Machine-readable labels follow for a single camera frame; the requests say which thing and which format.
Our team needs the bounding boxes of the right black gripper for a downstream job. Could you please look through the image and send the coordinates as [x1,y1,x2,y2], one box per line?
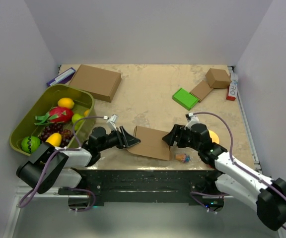
[161,124,201,152]

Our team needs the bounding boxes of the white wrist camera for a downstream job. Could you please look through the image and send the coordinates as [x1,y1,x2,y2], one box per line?
[106,114,119,131]
[185,113,200,129]

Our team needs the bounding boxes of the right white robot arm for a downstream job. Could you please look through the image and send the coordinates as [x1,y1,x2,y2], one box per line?
[162,123,286,231]

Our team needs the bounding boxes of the red dragon fruit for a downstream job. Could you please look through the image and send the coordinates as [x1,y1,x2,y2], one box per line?
[34,107,74,125]

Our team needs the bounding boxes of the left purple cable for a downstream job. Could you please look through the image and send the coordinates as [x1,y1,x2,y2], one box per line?
[17,116,109,213]

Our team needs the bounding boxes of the green round fruit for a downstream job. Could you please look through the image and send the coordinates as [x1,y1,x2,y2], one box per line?
[21,136,41,154]

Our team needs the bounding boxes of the purple cable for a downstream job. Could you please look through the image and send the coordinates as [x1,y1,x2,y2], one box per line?
[17,116,109,213]
[187,111,286,234]

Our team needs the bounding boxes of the flat small cardboard box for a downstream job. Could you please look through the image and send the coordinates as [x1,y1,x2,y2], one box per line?
[190,81,213,102]

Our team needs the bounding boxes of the purple white box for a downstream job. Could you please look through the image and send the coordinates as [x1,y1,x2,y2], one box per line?
[46,67,76,87]

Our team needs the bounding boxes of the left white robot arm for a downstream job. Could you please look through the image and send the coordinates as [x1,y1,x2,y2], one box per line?
[16,126,141,194]

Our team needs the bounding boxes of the red white box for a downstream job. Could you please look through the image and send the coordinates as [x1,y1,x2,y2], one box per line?
[226,72,238,101]

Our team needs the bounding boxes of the small cardboard cube box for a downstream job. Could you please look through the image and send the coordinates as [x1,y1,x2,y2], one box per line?
[205,68,231,89]

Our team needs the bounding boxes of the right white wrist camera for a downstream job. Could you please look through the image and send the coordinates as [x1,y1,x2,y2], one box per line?
[185,113,200,129]

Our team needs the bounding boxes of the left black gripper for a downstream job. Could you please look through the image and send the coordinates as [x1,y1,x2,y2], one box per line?
[98,125,140,152]

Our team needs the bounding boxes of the green pear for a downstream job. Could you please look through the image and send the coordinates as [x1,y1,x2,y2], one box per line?
[71,113,84,131]

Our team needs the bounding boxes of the brown cardboard box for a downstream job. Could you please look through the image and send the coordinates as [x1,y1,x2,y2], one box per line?
[127,126,172,161]

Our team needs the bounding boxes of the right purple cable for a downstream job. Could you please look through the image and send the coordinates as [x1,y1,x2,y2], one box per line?
[187,111,286,234]

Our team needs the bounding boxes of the dark purple grapes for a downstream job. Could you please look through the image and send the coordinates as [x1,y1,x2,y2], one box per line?
[38,123,73,147]

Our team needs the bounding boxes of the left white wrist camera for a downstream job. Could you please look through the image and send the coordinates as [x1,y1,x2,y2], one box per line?
[106,114,119,131]

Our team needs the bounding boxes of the yellow mango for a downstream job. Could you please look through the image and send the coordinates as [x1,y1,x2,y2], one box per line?
[46,132,62,147]

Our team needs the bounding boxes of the black base frame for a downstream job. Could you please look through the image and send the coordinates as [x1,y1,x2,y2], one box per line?
[59,170,224,212]

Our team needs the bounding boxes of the olive green plastic bin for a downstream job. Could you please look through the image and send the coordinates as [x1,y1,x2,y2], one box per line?
[9,84,96,156]

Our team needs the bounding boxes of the large flat cardboard box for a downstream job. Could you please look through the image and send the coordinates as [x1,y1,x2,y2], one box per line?
[69,64,122,103]

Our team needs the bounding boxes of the small colourful toy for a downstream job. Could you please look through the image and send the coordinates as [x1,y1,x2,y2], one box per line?
[175,153,190,163]

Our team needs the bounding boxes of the yellow lemon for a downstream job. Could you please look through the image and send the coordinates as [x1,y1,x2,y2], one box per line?
[57,98,74,109]

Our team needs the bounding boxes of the green flat box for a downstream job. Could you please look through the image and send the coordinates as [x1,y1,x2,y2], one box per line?
[172,88,199,111]

